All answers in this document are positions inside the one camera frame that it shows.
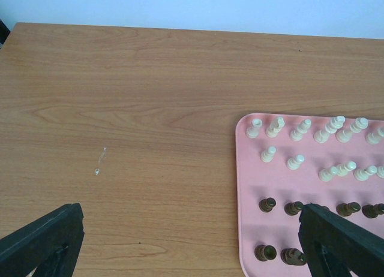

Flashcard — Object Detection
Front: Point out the white pawn piece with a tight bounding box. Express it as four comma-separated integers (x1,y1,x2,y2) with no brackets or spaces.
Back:
260,146,277,163
286,154,305,170

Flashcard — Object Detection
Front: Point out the black rook piece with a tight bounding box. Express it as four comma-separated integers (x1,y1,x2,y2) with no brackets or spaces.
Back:
254,245,277,262

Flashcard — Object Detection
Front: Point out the black pawn piece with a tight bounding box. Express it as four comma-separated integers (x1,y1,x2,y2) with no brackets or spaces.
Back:
284,201,304,216
259,197,277,213

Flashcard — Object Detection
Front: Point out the black knight piece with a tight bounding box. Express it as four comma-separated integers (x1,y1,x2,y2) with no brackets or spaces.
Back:
280,248,307,266

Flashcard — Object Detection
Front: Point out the white bishop piece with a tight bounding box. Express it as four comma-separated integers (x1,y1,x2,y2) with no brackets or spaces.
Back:
289,119,312,141

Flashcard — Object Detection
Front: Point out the white knight piece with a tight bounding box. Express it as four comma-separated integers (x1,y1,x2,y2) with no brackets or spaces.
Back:
266,116,285,138

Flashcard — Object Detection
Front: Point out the white king piece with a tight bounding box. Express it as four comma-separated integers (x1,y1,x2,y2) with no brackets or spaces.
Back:
313,116,346,143

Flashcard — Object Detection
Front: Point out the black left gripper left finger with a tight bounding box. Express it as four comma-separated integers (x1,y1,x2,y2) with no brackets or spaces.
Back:
1,203,85,276

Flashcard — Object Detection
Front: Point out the pink plastic tray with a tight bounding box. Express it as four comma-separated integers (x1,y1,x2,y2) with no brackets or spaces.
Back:
235,113,383,276

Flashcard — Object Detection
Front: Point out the white queen piece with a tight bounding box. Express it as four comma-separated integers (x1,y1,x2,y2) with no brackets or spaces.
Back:
336,117,368,143

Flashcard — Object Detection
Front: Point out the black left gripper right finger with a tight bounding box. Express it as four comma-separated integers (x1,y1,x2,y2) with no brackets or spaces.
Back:
298,203,383,276

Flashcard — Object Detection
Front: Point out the white rook piece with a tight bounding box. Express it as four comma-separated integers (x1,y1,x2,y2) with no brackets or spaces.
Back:
246,118,263,139

